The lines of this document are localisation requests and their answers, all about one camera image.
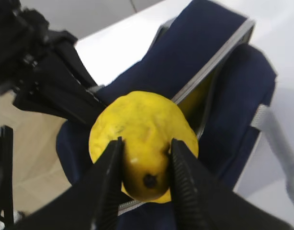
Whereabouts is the navy blue lunch bag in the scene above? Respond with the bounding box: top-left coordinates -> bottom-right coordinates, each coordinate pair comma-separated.
56,0 -> 294,230

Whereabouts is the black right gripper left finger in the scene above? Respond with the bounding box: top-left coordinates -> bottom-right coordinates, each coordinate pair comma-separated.
11,138 -> 123,230

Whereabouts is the yellow banana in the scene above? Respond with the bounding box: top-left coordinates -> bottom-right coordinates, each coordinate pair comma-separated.
178,73 -> 214,132

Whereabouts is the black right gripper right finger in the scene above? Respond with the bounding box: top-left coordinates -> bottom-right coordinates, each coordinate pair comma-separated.
170,139 -> 293,230

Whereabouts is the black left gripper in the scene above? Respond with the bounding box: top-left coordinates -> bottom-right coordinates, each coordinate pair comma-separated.
0,0 -> 106,126

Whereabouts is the yellow pear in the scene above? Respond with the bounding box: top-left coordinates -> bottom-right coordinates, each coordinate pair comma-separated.
89,91 -> 199,204

